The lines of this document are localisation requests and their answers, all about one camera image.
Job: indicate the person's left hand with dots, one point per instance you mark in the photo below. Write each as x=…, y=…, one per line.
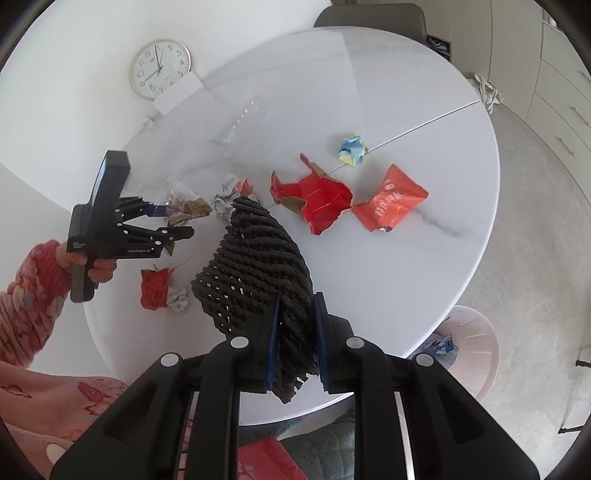
x=104, y=270

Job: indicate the orange snack packet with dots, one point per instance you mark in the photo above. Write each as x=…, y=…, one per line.
x=390, y=201

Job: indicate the red printed cloth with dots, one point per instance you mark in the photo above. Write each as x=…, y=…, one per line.
x=265, y=461

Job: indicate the white printed crumpled paper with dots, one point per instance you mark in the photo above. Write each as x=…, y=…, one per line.
x=225, y=198

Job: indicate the black tripod stand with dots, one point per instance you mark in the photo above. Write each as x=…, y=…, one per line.
x=575, y=397

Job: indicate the person's pink pajamas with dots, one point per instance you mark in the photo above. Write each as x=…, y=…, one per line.
x=37, y=406

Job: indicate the white card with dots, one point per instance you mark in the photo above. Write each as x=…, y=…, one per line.
x=178, y=94

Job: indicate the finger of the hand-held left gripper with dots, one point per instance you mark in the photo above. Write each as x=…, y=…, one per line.
x=138, y=208
x=175, y=233

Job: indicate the dark knitted cloth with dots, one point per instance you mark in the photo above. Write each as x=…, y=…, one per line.
x=258, y=263

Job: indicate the white crumpled paper ball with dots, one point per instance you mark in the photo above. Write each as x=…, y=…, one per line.
x=179, y=301

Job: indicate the brown paper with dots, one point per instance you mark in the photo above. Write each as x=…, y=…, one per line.
x=196, y=210

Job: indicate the clear plastic bottle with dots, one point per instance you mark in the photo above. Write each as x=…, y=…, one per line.
x=238, y=124

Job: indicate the pink plastic bin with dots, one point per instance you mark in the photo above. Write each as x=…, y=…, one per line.
x=475, y=341

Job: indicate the white cabinet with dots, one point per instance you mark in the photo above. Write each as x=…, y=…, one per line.
x=531, y=55

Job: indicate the blue packet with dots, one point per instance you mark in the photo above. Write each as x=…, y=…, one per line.
x=441, y=346

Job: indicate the white wall clock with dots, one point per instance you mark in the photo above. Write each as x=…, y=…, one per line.
x=159, y=69

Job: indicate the red crumpled paper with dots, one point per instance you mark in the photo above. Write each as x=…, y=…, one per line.
x=154, y=288

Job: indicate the grey chair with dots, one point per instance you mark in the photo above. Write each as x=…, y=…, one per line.
x=369, y=16

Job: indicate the blue yellow crumpled paper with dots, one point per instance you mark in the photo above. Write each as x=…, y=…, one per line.
x=353, y=150

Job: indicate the white wall socket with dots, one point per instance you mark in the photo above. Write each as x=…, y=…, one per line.
x=148, y=122

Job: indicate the torn red cardboard box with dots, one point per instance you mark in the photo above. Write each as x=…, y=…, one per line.
x=321, y=198

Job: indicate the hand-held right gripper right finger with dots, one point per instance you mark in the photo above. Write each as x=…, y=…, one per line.
x=322, y=344

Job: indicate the teal quilted cushion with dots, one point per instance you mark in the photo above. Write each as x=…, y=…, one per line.
x=318, y=447

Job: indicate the clear plastic bag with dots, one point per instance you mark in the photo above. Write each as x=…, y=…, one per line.
x=175, y=189

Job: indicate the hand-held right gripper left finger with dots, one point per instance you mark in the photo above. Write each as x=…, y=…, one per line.
x=272, y=344

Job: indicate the small red crumpled wrapper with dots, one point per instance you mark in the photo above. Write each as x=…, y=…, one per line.
x=245, y=187

